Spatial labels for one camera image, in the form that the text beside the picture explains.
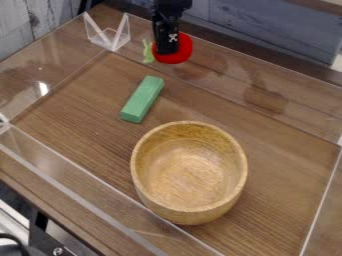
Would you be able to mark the clear acrylic tray wall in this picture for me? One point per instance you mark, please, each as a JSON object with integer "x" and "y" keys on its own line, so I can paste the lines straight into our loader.
{"x": 65, "y": 145}

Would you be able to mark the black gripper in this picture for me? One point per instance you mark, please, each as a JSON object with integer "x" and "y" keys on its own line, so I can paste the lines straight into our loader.
{"x": 167, "y": 12}

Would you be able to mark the clear acrylic corner bracket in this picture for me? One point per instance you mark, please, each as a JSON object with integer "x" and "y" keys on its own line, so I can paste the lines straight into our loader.
{"x": 111, "y": 39}

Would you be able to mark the green rectangular block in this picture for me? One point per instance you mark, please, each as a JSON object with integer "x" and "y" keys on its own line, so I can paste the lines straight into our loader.
{"x": 141, "y": 99}

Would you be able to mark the wooden bowl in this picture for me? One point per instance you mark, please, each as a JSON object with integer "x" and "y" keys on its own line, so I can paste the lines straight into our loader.
{"x": 188, "y": 170}

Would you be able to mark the black table leg clamp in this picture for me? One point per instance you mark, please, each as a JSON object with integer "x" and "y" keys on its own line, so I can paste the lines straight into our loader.
{"x": 41, "y": 240}

